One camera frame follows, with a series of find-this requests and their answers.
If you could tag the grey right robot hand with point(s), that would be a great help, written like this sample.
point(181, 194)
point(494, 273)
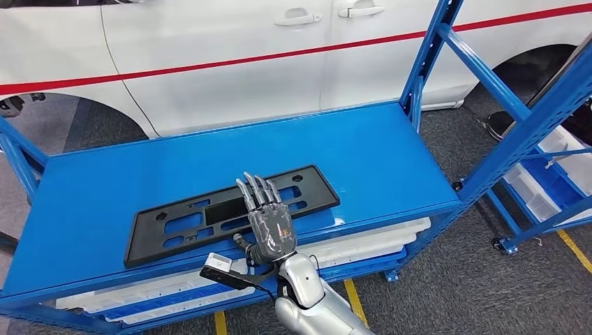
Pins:
point(273, 233)

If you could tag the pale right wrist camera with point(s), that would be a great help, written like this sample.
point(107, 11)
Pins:
point(218, 262)

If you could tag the pole stand black round base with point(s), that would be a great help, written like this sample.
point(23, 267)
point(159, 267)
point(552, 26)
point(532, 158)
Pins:
point(499, 125)

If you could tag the white plastic bin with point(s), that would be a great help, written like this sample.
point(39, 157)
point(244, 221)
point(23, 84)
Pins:
point(527, 196)
point(578, 173)

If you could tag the white car red stripe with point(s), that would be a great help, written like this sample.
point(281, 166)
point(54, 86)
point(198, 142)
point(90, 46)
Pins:
point(208, 37)

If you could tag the black plastic parts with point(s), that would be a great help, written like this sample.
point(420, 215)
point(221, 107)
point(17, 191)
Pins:
point(585, 127)

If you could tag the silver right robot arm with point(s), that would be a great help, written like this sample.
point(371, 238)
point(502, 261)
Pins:
point(305, 282)

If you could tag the blue metal shelf rack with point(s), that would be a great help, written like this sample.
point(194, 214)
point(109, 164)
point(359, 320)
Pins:
point(185, 162)

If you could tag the black licence plate frame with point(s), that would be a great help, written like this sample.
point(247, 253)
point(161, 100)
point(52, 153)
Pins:
point(219, 212)

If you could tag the blue plastic bin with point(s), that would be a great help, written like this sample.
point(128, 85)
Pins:
point(548, 185)

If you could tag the blue shelf rack on casters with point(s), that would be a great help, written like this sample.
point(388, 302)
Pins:
point(506, 245)

